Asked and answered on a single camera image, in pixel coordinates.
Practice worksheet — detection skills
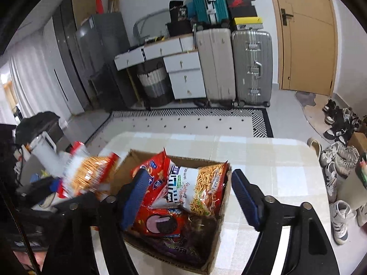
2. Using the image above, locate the yellow wooden door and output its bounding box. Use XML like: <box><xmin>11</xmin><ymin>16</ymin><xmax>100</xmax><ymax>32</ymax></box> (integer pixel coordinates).
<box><xmin>267</xmin><ymin>0</ymin><xmax>337</xmax><ymax>96</ymax></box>

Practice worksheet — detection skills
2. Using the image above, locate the white drawer desk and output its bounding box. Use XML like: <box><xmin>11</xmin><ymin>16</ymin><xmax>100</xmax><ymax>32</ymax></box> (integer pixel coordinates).
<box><xmin>114</xmin><ymin>33</ymin><xmax>207</xmax><ymax>102</ymax></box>

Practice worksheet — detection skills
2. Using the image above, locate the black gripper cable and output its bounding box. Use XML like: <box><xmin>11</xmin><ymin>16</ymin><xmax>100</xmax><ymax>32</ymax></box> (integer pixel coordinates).
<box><xmin>0</xmin><ymin>189</ymin><xmax>39</xmax><ymax>274</ymax></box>

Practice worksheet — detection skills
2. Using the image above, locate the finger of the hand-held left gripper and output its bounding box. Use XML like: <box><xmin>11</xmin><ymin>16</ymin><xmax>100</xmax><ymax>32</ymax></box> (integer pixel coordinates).
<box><xmin>20</xmin><ymin>176</ymin><xmax>62</xmax><ymax>199</ymax></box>

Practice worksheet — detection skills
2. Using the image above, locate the red cookie packet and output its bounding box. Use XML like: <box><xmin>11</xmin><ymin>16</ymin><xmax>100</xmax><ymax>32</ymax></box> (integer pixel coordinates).
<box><xmin>128</xmin><ymin>205</ymin><xmax>190</xmax><ymax>238</ymax></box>

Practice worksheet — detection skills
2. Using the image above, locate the white suitcase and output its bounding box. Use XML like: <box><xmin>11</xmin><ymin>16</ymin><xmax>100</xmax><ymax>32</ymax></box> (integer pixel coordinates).
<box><xmin>195</xmin><ymin>28</ymin><xmax>236</xmax><ymax>105</ymax></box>

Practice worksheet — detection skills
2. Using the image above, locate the grey refrigerator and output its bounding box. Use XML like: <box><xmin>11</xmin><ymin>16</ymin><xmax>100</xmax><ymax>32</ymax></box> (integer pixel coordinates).
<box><xmin>75</xmin><ymin>13</ymin><xmax>138</xmax><ymax>112</ymax></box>

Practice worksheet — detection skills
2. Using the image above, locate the beige trash bin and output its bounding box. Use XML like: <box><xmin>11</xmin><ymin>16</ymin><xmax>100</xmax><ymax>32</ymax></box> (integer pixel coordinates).
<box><xmin>337</xmin><ymin>153</ymin><xmax>367</xmax><ymax>209</ymax></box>

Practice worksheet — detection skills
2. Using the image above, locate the plain black shoe box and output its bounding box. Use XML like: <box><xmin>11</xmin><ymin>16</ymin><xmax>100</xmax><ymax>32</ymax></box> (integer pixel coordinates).
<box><xmin>229</xmin><ymin>6</ymin><xmax>258</xmax><ymax>18</ymax></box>

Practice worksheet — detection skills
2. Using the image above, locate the pile of sneakers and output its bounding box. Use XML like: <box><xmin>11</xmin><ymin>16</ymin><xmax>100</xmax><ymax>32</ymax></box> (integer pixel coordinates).
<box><xmin>320</xmin><ymin>99</ymin><xmax>367</xmax><ymax>245</ymax></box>

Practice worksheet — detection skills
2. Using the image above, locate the dark cloth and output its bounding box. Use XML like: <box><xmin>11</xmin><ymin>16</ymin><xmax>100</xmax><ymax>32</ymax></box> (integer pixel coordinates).
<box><xmin>16</xmin><ymin>111</ymin><xmax>61</xmax><ymax>145</ymax></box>

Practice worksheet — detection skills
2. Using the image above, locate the oval mirror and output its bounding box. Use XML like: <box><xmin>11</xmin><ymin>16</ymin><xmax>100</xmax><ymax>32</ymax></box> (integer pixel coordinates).
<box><xmin>133</xmin><ymin>8</ymin><xmax>172</xmax><ymax>46</ymax></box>

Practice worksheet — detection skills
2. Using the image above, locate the dark glass cabinet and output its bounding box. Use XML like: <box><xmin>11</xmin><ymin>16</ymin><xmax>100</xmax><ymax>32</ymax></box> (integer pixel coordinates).
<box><xmin>52</xmin><ymin>0</ymin><xmax>96</xmax><ymax>109</ymax></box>

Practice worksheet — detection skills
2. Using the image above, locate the black door handle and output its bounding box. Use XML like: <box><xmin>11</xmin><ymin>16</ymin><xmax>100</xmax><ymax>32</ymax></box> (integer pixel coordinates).
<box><xmin>280</xmin><ymin>8</ymin><xmax>293</xmax><ymax>26</ymax></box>

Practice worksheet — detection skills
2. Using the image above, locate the brown cardboard box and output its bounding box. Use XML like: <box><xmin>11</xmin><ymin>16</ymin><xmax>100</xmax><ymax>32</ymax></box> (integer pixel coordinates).
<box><xmin>115</xmin><ymin>149</ymin><xmax>233</xmax><ymax>275</ymax></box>

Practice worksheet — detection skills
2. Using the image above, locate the white kettle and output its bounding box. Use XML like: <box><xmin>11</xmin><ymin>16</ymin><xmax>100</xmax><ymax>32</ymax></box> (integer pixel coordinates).
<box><xmin>30</xmin><ymin>132</ymin><xmax>62</xmax><ymax>175</ymax></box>

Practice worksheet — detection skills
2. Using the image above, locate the beige door mat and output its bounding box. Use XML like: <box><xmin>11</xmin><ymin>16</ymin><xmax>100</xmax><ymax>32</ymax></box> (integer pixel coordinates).
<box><xmin>295</xmin><ymin>91</ymin><xmax>345</xmax><ymax>142</ymax></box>

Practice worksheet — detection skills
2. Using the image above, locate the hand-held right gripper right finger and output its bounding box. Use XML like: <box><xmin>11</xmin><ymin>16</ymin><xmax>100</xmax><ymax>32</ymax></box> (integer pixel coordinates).
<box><xmin>231</xmin><ymin>169</ymin><xmax>340</xmax><ymax>275</ymax></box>

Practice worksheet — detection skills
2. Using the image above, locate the silver suitcase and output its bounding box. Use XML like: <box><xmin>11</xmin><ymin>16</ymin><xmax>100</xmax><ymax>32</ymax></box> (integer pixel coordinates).
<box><xmin>231</xmin><ymin>30</ymin><xmax>273</xmax><ymax>106</ymax></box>

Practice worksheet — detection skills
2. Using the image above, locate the black and white patterned rug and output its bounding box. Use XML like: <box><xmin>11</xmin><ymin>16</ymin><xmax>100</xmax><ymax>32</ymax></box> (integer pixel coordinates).
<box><xmin>86</xmin><ymin>109</ymin><xmax>274</xmax><ymax>149</ymax></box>

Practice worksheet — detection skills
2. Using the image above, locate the large red cone-snack bag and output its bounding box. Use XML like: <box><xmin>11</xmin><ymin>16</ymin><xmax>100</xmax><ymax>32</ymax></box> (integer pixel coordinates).
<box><xmin>131</xmin><ymin>148</ymin><xmax>172</xmax><ymax>207</ymax></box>

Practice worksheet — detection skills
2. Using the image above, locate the black storage basket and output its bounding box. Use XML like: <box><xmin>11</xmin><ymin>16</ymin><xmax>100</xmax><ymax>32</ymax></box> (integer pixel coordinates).
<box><xmin>166</xmin><ymin>20</ymin><xmax>193</xmax><ymax>36</ymax></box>

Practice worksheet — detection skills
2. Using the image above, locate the woven laundry basket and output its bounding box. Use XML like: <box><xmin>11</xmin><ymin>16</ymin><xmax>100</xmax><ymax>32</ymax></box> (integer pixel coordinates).
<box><xmin>136</xmin><ymin>63</ymin><xmax>174</xmax><ymax>106</ymax></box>

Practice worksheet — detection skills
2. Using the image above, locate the white tall cabinet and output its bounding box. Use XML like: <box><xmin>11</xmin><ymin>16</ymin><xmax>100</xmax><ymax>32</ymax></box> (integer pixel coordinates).
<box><xmin>43</xmin><ymin>17</ymin><xmax>85</xmax><ymax>115</ymax></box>

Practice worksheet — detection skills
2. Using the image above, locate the purple snack packet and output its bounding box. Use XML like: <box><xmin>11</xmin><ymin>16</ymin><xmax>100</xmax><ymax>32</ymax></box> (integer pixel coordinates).
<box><xmin>143</xmin><ymin>232</ymin><xmax>207</xmax><ymax>267</ymax></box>

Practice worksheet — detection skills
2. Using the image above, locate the white curtain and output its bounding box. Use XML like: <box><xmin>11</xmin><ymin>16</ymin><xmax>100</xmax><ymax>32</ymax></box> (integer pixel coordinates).
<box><xmin>0</xmin><ymin>43</ymin><xmax>55</xmax><ymax>127</ymax></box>

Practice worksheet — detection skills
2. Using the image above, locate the beige slipper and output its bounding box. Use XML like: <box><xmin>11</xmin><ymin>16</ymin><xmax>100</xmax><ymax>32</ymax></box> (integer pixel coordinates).
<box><xmin>307</xmin><ymin>138</ymin><xmax>323</xmax><ymax>158</ymax></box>

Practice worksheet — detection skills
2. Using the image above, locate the white noodle snack bag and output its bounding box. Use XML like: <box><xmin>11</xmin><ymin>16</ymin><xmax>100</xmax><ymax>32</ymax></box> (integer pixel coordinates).
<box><xmin>152</xmin><ymin>162</ymin><xmax>230</xmax><ymax>215</ymax></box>
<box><xmin>57</xmin><ymin>142</ymin><xmax>121</xmax><ymax>199</ymax></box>

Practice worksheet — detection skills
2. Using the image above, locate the person's left hand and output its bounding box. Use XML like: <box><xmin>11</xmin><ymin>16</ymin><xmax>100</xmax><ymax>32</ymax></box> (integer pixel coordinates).
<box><xmin>14</xmin><ymin>250</ymin><xmax>44</xmax><ymax>267</ymax></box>

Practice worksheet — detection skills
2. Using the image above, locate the black paper bag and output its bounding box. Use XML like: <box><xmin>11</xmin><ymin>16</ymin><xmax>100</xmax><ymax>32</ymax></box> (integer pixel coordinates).
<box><xmin>169</xmin><ymin>0</ymin><xmax>188</xmax><ymax>22</ymax></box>

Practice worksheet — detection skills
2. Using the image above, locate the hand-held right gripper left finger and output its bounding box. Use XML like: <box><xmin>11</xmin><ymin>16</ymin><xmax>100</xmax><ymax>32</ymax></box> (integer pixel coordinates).
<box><xmin>42</xmin><ymin>168</ymin><xmax>150</xmax><ymax>275</ymax></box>

